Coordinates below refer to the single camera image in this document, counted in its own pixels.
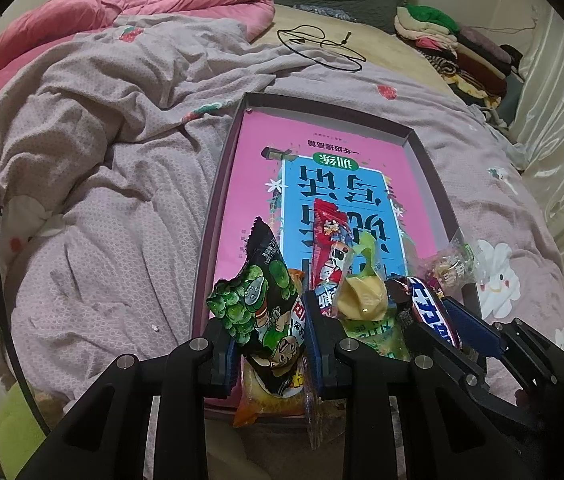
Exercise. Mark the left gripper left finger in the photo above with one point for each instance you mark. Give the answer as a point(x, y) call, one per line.
point(104, 434)

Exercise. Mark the Snickers chocolate bar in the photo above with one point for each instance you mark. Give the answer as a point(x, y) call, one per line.
point(427, 308)

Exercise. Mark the orange snack packet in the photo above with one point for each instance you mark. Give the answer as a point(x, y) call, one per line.
point(257, 402)

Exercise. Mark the beige bed sheet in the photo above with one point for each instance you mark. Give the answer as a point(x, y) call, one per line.
point(376, 46)

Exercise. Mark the green pea snack packet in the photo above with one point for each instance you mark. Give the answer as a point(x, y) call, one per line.
point(262, 311)

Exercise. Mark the pink quilt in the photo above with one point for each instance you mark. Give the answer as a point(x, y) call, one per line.
point(57, 21)

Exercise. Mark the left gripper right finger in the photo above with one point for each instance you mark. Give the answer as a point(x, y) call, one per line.
point(431, 417)

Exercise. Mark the grey white crumpled garment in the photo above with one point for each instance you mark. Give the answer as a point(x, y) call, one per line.
point(515, 151)

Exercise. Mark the clear bag nut snack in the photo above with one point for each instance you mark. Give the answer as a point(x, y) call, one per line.
point(453, 267)

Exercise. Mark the green yellow wrapped candy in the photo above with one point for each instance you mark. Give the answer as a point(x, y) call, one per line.
point(361, 294)

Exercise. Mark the grey tray with pink book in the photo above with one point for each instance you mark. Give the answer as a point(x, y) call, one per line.
point(284, 153)

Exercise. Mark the red candy stick packet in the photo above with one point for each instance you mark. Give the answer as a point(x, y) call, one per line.
point(332, 241)

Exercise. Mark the green cracker packet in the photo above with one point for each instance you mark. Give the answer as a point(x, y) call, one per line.
point(383, 336)

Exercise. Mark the pile of folded clothes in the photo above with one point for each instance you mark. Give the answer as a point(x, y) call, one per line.
point(477, 70)

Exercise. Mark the lilac cloud duvet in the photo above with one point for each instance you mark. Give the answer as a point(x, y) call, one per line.
point(109, 145)

